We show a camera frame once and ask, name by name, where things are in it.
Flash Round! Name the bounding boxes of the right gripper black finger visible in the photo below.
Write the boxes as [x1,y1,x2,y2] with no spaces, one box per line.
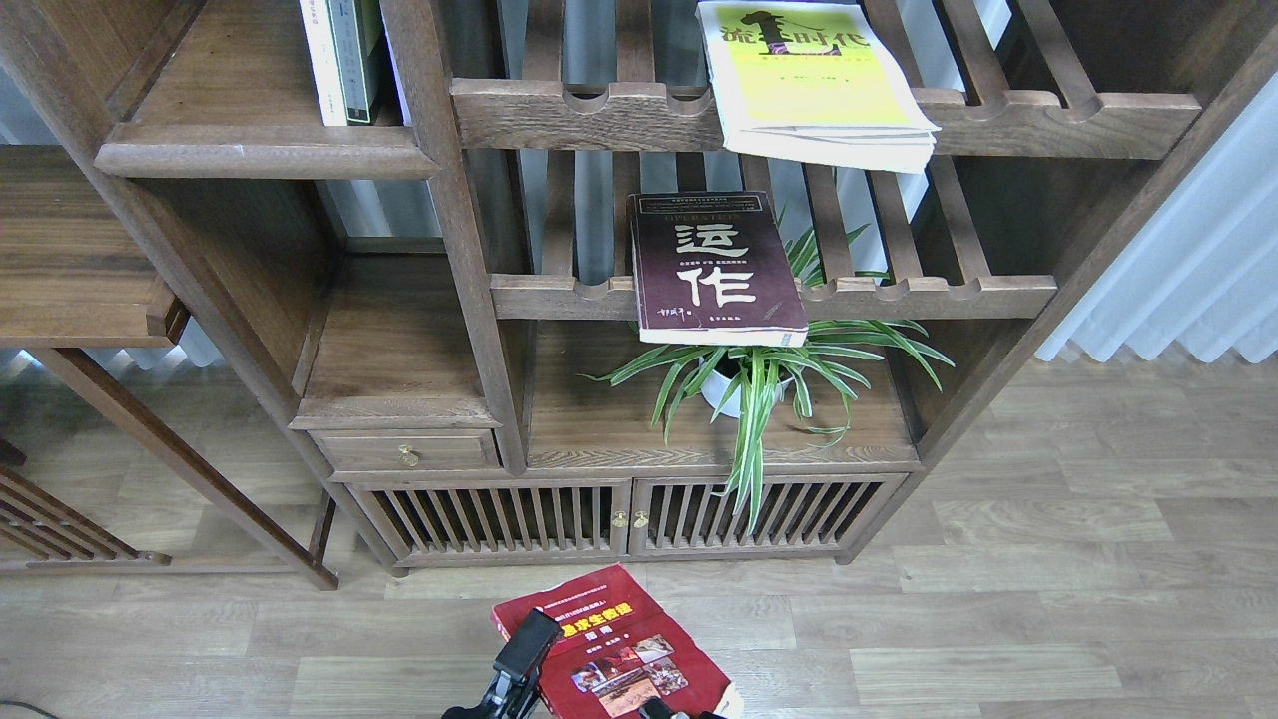
[639,699,725,719]

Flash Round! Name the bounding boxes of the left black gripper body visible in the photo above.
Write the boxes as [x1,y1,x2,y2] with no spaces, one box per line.
[442,672,539,719]

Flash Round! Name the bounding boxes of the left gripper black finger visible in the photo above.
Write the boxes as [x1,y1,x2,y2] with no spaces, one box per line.
[495,609,564,682]

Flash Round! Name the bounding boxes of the red cover book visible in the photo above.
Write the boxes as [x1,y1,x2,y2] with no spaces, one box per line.
[492,564,745,718]

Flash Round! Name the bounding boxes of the brass cabinet door knobs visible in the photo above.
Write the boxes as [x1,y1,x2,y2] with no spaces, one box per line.
[610,510,651,529]

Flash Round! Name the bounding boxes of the brass drawer knob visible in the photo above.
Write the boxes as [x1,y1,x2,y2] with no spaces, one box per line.
[397,444,420,467]

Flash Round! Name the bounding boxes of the white plant pot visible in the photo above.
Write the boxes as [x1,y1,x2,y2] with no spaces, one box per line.
[698,359,794,421]

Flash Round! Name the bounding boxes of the dark wooden bookshelf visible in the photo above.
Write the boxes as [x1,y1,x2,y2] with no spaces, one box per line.
[3,1,1275,568]

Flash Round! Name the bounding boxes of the green spider plant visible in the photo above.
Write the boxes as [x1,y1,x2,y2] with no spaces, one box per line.
[602,192,944,524]

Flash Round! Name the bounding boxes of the dark maroon book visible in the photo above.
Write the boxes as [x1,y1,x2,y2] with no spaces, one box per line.
[629,192,809,347]

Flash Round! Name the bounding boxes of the wooden side table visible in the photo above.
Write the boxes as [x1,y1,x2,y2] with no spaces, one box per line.
[1,146,337,590]

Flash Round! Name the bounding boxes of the yellow green cover book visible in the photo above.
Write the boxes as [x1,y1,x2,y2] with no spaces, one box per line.
[697,1,935,174]

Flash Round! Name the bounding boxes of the white spine book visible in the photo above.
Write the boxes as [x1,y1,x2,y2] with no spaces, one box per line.
[300,0,348,126]

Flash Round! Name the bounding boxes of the dark green spine book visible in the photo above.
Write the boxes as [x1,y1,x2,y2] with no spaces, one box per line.
[327,1,383,126]

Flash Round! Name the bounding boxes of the white curtain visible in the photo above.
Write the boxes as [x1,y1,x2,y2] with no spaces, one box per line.
[1036,79,1277,361]

